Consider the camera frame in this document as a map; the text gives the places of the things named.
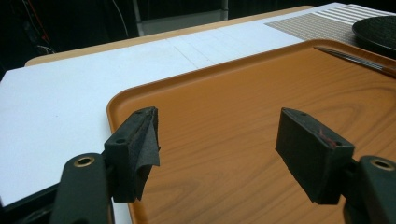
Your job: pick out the white board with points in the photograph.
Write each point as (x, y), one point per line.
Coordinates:
(62, 102)

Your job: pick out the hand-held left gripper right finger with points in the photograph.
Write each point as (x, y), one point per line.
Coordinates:
(311, 155)

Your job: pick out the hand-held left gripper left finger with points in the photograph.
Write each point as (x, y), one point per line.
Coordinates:
(130, 152)

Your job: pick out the striped placemat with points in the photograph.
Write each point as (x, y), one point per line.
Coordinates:
(311, 26)

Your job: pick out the brown wood-grain tray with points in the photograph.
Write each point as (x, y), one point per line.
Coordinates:
(236, 109)

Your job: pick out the black textured plate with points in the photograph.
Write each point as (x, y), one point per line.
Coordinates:
(378, 29)

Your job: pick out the wooden table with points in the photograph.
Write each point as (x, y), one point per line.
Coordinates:
(93, 49)

